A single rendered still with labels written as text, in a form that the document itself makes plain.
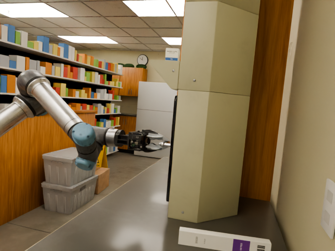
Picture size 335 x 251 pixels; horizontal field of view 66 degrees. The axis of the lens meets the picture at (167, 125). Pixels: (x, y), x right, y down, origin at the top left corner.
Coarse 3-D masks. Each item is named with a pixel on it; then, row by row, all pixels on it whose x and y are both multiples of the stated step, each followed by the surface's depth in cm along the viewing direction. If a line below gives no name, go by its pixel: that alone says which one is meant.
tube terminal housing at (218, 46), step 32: (192, 32) 88; (224, 32) 88; (256, 32) 96; (192, 64) 89; (224, 64) 90; (192, 96) 90; (224, 96) 92; (192, 128) 90; (224, 128) 93; (192, 160) 91; (224, 160) 95; (192, 192) 92; (224, 192) 97
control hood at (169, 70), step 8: (152, 64) 93; (160, 64) 92; (168, 64) 91; (176, 64) 90; (160, 72) 92; (168, 72) 91; (176, 72) 90; (168, 80) 91; (176, 80) 91; (176, 88) 91
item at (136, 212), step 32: (160, 160) 185; (128, 192) 117; (160, 192) 121; (64, 224) 84; (96, 224) 86; (128, 224) 87; (160, 224) 89; (192, 224) 91; (224, 224) 93; (256, 224) 95
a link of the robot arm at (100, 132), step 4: (96, 128) 108; (100, 128) 107; (104, 128) 107; (108, 128) 107; (96, 132) 106; (100, 132) 106; (104, 132) 106; (96, 136) 105; (100, 136) 105; (104, 136) 105; (96, 140) 104; (100, 140) 106; (104, 140) 105; (104, 144) 107
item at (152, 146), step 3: (150, 144) 105; (153, 144) 105; (156, 144) 106; (159, 144) 105; (147, 147) 103; (150, 147) 103; (153, 147) 103; (156, 147) 103; (159, 147) 104; (162, 147) 104; (165, 147) 103
